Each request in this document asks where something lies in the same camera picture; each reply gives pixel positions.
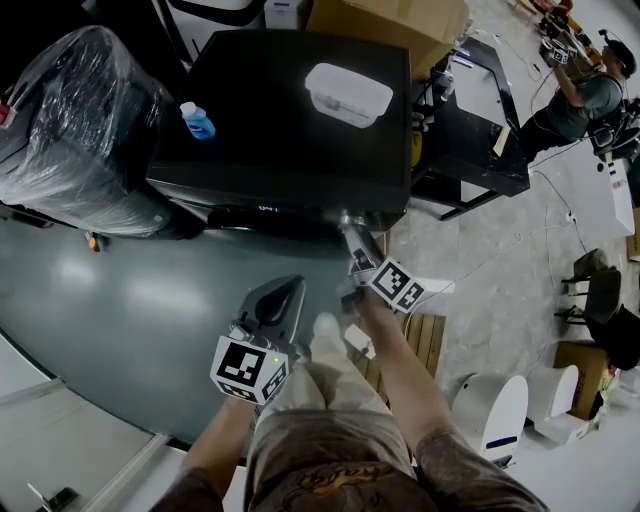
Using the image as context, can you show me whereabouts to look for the wooden slat board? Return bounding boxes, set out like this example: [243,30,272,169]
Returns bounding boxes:
[354,312,447,402]

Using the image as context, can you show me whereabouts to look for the blue detergent bottle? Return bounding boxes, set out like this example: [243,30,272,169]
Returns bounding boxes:
[179,101,217,141]

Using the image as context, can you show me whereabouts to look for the white cabinet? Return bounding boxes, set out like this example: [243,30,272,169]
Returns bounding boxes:
[0,329,174,512]

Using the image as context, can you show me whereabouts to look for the person's left forearm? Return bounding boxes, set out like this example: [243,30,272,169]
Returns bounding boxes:
[182,397,261,482]

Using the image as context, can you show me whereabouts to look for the black bag heap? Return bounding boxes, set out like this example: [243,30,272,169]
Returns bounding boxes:
[587,303,640,372]

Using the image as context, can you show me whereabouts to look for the black washing machine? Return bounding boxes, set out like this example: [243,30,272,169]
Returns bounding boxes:
[145,28,414,246]

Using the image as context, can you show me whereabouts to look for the person's white shoe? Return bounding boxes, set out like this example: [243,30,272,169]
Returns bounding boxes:
[312,312,344,347]

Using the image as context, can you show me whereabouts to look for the black floor cable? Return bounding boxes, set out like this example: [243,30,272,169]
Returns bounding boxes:
[528,169,590,254]

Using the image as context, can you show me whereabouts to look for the olive green bag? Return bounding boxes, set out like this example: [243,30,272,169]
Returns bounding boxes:
[572,248,612,281]

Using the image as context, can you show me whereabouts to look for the small cardboard box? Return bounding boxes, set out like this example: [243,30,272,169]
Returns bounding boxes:
[553,340,609,420]

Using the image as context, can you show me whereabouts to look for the white plastic container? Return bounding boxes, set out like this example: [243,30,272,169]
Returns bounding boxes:
[304,62,394,130]

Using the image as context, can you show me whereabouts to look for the white floor cable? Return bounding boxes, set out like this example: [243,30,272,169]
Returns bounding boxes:
[424,222,576,302]

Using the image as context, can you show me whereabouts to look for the yellow object under table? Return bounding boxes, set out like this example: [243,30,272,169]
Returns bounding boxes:
[410,127,426,169]

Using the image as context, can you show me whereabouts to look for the white power strip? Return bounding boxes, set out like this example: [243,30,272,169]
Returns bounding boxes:
[344,323,377,360]

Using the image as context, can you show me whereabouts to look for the plastic-wrapped dark appliance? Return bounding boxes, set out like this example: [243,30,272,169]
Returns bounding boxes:
[0,24,176,237]

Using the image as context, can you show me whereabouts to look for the white chair with black frame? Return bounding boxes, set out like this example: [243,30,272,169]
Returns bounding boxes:
[169,0,266,27]

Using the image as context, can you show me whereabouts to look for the person's right forearm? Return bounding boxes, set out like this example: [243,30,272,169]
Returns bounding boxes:
[349,294,454,451]

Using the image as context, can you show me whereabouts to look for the large cardboard box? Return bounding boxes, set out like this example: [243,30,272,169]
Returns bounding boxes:
[304,0,471,79]

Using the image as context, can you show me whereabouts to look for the person's brown printed shirt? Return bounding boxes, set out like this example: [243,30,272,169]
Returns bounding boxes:
[164,409,551,512]

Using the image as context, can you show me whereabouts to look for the white panel with black marks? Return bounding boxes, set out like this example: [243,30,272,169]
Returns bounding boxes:
[604,158,639,237]

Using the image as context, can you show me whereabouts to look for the white carton box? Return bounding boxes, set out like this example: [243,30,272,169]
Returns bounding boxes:
[263,0,311,31]

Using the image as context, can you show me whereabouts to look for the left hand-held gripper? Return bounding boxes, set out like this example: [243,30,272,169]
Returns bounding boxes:
[209,273,312,405]

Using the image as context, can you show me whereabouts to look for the beige paper piece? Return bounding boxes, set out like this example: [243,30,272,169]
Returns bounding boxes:
[492,127,513,162]

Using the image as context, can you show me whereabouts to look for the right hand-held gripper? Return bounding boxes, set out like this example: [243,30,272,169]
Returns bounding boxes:
[341,223,426,315]

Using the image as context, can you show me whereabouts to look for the person's beige trousers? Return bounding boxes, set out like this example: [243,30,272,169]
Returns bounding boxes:
[255,334,402,444]

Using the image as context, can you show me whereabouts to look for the black table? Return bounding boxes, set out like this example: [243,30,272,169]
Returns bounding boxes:
[409,35,531,222]

